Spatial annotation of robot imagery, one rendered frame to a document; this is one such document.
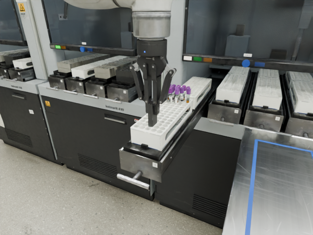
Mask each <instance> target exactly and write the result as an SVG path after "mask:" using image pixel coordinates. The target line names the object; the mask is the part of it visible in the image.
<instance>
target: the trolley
mask: <svg viewBox="0 0 313 235"><path fill-rule="evenodd" d="M221 235H313V141H312V140H307V139H302V138H296V137H291V136H286V135H281V134H276V133H272V132H267V131H261V130H255V129H251V128H246V127H245V128H244V131H243V136H242V140H241V145H240V149H239V153H238V159H237V164H236V168H235V173H234V177H233V182H232V187H231V192H230V197H229V201H228V206H227V210H226V214H225V220H224V225H223V229H222V234H221Z"/></svg>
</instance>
